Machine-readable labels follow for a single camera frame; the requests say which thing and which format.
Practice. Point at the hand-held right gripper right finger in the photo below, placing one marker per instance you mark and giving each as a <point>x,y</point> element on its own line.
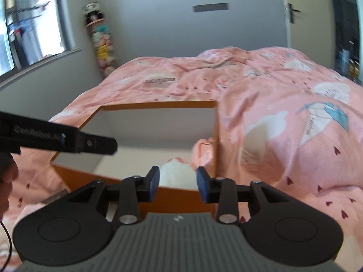
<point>202,185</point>

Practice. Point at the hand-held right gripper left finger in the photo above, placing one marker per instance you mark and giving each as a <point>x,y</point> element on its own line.
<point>153,185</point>

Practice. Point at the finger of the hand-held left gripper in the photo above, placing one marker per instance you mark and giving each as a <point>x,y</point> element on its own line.
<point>99,144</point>

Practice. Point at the orange cardboard box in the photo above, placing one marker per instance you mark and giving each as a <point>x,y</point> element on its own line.
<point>175,201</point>

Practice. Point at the person's left hand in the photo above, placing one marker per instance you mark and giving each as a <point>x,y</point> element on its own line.
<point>7,175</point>

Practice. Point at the white plush toy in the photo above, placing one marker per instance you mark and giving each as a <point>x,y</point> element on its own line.
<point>177,175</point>

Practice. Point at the pink plastic gadget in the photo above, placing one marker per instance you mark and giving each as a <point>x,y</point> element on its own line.
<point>202,153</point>

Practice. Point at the clear tube of plush toys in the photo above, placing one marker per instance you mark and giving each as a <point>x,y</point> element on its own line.
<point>102,42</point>

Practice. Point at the pink printed blanket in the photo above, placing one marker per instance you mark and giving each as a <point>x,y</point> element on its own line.
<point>269,104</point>

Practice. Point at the window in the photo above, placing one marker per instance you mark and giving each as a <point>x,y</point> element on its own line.
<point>31,25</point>

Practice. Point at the panda plush toy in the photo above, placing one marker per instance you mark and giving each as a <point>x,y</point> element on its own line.
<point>90,8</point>

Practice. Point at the grey door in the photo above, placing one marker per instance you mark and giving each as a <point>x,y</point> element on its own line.
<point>309,19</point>

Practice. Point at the dark shelf unit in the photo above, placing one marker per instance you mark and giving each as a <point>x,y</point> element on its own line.
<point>347,39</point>

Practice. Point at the grey wall plaque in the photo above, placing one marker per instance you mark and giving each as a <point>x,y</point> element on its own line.
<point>210,8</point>

